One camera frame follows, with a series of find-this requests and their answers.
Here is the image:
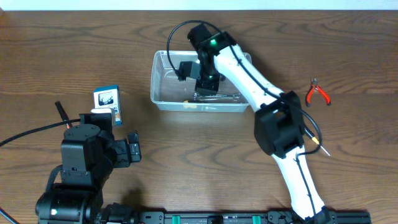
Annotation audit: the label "silver wrench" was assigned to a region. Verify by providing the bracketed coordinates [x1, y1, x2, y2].
[193, 93, 241, 101]

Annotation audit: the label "yellow black stubby screwdriver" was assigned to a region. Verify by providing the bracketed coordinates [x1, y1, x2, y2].
[183, 100, 218, 111]

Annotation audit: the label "clear plastic container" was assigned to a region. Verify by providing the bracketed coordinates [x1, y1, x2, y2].
[150, 50, 249, 113]

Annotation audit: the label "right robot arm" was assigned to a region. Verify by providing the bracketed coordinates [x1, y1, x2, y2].
[186, 24, 326, 223]

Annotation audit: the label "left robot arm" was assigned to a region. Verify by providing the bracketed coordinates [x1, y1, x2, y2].
[35, 113, 142, 223]

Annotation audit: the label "blue white screwdriver box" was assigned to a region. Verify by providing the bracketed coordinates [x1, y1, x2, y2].
[93, 85, 123, 126]

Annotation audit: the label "black yellow precision screwdriver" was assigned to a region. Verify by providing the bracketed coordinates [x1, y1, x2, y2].
[305, 128, 331, 156]

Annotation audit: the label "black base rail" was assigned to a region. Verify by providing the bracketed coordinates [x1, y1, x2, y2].
[93, 202, 373, 224]

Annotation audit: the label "red handled pliers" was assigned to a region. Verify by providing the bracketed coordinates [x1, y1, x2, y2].
[305, 77, 332, 108]

